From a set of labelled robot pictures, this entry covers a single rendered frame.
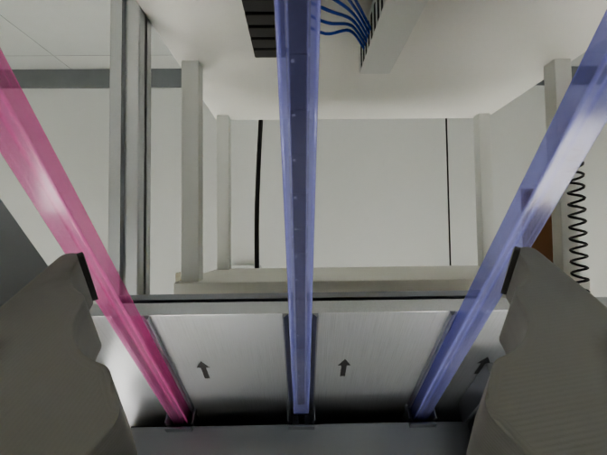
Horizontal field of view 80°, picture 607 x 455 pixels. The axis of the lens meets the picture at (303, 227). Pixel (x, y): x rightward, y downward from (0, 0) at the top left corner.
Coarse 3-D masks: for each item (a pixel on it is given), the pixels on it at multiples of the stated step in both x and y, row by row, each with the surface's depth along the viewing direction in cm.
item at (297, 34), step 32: (288, 0) 11; (320, 0) 11; (288, 32) 11; (288, 64) 12; (288, 96) 13; (288, 128) 14; (288, 160) 14; (288, 192) 16; (288, 224) 17; (288, 256) 18; (288, 288) 20
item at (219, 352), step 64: (192, 320) 24; (256, 320) 24; (320, 320) 24; (384, 320) 25; (448, 320) 24; (128, 384) 30; (192, 384) 30; (256, 384) 31; (320, 384) 31; (384, 384) 31
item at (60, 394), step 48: (48, 288) 9; (0, 336) 8; (48, 336) 8; (96, 336) 9; (0, 384) 7; (48, 384) 7; (96, 384) 7; (0, 432) 6; (48, 432) 6; (96, 432) 6
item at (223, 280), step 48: (192, 96) 63; (192, 144) 62; (480, 144) 90; (192, 192) 62; (480, 192) 90; (192, 240) 62; (480, 240) 91; (192, 288) 60; (240, 288) 60; (336, 288) 61; (384, 288) 61; (432, 288) 61
